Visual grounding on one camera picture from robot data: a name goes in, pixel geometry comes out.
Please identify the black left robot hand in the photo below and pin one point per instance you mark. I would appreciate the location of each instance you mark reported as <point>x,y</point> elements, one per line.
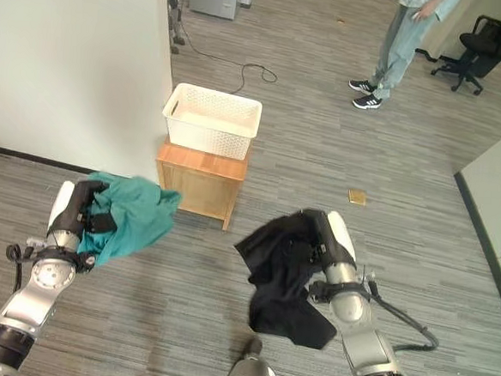
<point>69,210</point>

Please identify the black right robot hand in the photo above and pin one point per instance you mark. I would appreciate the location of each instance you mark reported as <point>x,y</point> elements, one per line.
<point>332,239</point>

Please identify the black cloth garment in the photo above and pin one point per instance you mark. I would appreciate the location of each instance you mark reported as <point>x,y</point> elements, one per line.
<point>281,276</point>

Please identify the teal cloth garment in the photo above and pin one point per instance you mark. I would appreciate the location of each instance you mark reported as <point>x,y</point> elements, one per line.
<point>134,218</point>

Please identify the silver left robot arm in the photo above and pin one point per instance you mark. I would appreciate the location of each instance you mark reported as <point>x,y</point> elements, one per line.
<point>21,292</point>

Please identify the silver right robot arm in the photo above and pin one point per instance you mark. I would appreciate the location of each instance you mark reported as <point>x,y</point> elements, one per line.
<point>363,329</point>

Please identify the white plastic laundry basket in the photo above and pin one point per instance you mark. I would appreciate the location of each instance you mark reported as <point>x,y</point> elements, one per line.
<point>212,121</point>

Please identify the small brown floor tile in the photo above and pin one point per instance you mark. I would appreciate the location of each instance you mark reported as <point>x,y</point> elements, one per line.
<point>357,196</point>

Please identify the small wooden cabinet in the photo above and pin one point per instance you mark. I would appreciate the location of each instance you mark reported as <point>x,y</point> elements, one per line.
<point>203,182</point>

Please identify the silver robot leg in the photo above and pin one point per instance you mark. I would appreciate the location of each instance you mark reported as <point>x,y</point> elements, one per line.
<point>248,368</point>

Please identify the person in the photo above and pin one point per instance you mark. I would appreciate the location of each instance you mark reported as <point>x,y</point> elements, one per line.
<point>400,43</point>

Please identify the standing robot legs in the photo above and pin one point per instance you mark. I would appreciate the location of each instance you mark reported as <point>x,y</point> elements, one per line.
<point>175,21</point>

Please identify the black office chair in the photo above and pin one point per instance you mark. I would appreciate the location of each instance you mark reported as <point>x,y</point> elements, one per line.
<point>484,47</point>

